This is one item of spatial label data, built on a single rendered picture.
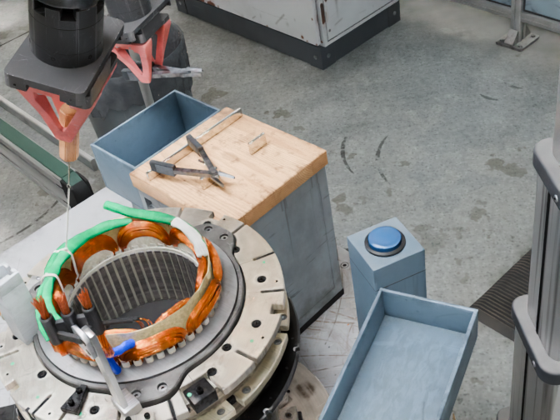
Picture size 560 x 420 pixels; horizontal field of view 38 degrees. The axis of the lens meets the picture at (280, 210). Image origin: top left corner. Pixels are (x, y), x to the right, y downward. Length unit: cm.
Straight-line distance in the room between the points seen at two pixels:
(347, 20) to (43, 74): 272
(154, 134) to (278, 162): 27
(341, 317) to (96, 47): 71
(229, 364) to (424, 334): 22
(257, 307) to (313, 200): 30
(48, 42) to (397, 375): 48
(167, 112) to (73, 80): 64
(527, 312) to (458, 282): 130
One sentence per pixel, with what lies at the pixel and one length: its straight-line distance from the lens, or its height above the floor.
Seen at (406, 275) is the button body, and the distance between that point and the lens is 99.
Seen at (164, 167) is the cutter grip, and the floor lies 109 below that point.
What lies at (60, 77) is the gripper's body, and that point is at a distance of 66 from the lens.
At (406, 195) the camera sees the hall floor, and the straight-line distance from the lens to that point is 264.
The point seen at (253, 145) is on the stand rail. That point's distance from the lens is 110.
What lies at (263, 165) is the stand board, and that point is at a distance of 108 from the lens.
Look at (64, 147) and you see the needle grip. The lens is 75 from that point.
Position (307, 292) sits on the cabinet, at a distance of 120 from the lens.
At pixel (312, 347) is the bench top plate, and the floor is 78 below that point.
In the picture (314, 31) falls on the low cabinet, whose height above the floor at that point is 18.
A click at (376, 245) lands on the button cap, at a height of 104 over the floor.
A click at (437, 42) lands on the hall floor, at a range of 342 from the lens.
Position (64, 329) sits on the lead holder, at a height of 121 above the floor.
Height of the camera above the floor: 172
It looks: 40 degrees down
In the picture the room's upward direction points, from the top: 11 degrees counter-clockwise
